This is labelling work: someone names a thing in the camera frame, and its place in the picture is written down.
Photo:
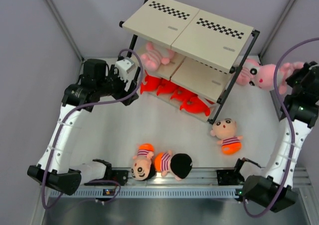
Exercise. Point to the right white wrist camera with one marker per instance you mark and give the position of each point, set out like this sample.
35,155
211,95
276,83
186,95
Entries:
309,65

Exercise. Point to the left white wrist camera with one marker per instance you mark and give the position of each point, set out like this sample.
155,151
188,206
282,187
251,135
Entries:
126,67

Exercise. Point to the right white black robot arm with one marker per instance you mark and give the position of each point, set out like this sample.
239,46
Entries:
273,187

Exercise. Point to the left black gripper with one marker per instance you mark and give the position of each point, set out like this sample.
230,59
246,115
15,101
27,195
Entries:
122,93

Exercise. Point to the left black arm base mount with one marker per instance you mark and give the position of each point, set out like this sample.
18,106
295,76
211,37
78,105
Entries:
120,176

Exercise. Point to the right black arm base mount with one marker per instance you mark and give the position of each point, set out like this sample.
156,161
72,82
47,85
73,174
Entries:
227,177

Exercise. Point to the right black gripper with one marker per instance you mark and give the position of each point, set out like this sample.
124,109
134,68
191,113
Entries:
290,79

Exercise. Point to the pink striped frog plush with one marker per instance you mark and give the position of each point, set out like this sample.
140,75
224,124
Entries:
248,72
263,76
156,55

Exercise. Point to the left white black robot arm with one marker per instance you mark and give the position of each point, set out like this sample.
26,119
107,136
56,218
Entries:
98,80

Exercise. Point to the red whale plush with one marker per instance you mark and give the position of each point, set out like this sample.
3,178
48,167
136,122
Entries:
197,105
166,87
181,94
150,83

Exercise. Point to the boy doll near shelf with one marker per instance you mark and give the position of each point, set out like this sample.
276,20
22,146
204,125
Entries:
226,132

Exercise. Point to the grey slotted cable duct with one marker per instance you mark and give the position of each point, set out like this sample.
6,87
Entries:
126,192

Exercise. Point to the red whale plush leftmost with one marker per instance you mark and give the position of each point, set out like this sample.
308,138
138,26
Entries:
150,83

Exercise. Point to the beige three-tier shelf black frame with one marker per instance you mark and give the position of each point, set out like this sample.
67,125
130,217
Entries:
210,50

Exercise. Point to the red whale plush rightmost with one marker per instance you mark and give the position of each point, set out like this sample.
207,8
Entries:
197,105

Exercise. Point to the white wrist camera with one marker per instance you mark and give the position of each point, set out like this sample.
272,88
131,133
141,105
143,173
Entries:
309,65
126,67

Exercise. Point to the boy doll black hair back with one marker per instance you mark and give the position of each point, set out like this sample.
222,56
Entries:
179,164

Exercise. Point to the boy doll face up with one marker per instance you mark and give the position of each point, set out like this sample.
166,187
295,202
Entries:
142,168

